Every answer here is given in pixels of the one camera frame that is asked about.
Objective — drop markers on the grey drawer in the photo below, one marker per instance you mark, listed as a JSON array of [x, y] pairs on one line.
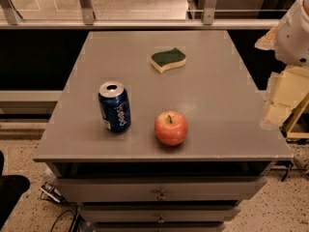
[[159, 213], [159, 189]]

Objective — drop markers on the top grey drawer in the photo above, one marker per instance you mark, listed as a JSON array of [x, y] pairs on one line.
[[159, 189]]

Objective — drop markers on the green and yellow sponge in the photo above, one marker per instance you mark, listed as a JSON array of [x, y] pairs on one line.
[[167, 60]]

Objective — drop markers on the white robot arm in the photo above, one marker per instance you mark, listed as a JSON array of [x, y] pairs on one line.
[[289, 40]]

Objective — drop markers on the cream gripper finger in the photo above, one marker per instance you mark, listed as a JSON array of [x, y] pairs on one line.
[[267, 41], [285, 91]]

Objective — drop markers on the grey drawer cabinet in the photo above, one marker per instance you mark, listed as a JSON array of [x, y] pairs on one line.
[[213, 91]]

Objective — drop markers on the metal window railing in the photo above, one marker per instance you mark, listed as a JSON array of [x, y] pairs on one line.
[[142, 14]]

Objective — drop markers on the blue Pepsi can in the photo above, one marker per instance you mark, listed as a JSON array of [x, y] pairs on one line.
[[114, 106]]

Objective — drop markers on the black chair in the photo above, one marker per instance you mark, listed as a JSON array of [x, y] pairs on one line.
[[11, 189]]

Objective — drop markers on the power strip on floor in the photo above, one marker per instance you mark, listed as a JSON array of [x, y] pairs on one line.
[[52, 192]]

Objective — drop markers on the red apple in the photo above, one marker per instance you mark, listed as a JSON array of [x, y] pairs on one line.
[[170, 128]]

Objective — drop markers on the middle grey drawer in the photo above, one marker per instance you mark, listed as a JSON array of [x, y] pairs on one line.
[[159, 213]]

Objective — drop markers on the yellow metal frame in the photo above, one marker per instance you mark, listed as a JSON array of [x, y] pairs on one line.
[[296, 115]]

